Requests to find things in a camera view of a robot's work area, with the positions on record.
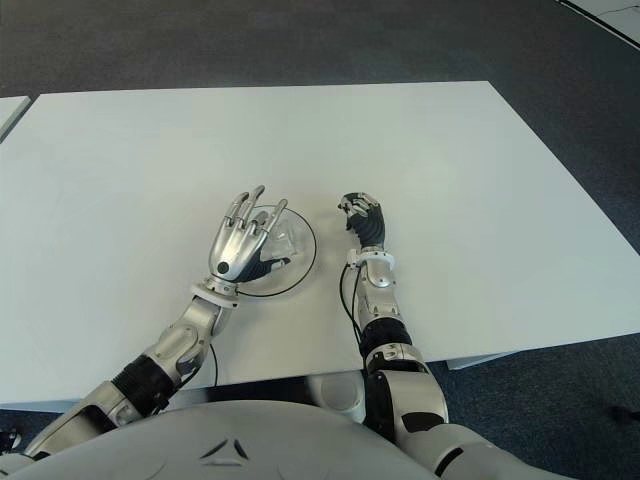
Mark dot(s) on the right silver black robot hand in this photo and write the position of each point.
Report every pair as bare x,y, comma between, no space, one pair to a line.
370,222

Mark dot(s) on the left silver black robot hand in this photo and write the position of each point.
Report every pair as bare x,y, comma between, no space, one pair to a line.
235,245

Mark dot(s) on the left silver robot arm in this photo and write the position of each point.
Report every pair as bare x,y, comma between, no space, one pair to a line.
185,340

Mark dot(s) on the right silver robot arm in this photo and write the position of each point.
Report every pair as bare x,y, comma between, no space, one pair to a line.
390,320

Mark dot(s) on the white plate with black rim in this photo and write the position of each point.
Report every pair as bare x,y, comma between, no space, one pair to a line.
302,270

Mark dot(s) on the grey robot torso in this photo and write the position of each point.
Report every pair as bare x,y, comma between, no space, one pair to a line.
200,440

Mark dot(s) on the white neighbouring table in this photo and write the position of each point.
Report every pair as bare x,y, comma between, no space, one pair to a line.
12,112

